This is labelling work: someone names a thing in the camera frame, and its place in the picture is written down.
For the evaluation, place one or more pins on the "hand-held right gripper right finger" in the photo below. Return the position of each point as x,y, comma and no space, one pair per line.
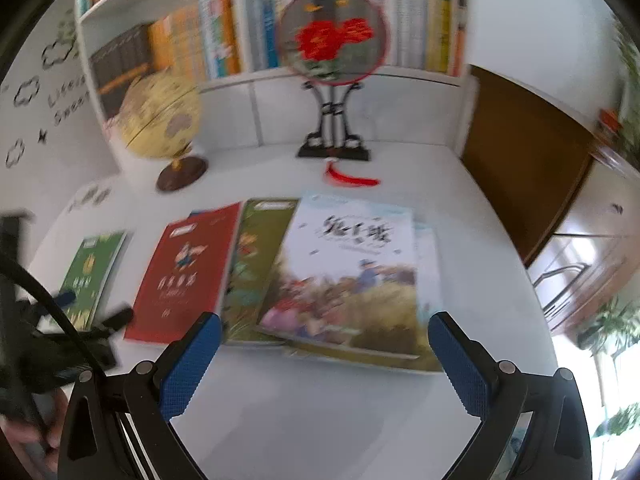
460,365

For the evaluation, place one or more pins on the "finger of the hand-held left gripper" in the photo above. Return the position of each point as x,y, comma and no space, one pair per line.
65,298
117,317

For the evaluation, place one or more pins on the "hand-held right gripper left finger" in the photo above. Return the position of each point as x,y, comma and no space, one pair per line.
192,365

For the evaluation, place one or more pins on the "green leafy book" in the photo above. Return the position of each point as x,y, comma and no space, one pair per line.
95,270

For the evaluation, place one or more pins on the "pale rabbit reed book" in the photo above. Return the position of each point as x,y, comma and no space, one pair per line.
427,270

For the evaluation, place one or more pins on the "olive green insect book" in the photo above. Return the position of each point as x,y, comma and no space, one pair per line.
250,270

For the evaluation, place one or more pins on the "blue book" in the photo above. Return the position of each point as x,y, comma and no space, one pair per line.
197,214

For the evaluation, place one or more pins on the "pale field scene book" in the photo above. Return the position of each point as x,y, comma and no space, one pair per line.
350,280

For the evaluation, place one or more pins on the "row of dark grey books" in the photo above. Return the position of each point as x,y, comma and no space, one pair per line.
120,60

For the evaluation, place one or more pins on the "row of white blue books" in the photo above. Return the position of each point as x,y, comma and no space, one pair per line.
415,25

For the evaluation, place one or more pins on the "person's left hand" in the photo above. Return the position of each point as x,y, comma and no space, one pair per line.
52,410

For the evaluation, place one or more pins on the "red cartoon figure book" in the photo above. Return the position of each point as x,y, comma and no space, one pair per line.
185,280

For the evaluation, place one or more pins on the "green potted plant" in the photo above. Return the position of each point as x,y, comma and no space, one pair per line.
625,417
610,322
629,60

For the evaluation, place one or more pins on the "wooden cabinet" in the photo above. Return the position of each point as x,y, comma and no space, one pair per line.
595,250

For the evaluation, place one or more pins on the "yellow globe with brown base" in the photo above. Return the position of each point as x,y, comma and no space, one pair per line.
160,115

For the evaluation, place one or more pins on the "red tassel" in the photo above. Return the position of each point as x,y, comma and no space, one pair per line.
350,181

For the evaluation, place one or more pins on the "brown wooden panel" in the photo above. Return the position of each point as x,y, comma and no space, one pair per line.
525,160

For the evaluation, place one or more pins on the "white bookshelf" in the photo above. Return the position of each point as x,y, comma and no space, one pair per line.
280,110

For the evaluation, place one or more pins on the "small orange item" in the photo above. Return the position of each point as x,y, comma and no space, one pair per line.
607,117

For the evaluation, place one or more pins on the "round red flower fan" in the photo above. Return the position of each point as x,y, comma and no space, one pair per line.
330,35

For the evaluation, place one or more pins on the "chrome metal frame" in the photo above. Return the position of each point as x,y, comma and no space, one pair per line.
555,272

